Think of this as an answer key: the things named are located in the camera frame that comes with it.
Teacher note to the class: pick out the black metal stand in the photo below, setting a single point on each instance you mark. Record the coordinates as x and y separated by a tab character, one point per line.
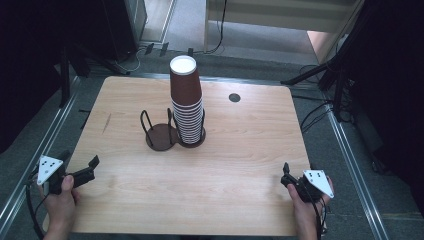
65	80

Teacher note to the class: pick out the person's right hand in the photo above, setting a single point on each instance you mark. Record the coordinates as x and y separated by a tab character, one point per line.
306	215

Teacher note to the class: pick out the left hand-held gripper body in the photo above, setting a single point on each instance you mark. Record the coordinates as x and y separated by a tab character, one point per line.
50	168

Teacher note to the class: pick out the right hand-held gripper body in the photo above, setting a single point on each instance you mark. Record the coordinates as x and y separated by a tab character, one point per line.
318	183

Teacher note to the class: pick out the dark cabinet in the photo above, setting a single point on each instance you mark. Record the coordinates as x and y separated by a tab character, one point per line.
125	23

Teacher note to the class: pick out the round grey table grommet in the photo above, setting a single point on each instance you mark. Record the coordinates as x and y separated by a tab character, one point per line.
234	97

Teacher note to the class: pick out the black tripod stand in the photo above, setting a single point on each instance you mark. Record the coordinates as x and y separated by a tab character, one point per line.
333	66

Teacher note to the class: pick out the metal floor rail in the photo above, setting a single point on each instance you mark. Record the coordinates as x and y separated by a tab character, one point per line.
40	143
353	166

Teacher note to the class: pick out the black plug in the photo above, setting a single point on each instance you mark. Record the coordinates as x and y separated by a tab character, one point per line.
190	52
149	48
164	49

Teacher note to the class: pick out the white furniture frame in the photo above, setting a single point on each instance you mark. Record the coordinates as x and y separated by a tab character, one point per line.
266	15

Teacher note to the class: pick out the black curtain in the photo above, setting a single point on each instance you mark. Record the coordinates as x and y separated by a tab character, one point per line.
393	83
30	60

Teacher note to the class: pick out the stack of brown paper cups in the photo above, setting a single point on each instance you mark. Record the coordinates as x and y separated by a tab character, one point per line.
186	96

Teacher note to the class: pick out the person's left hand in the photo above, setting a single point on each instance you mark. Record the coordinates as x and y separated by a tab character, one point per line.
61	208

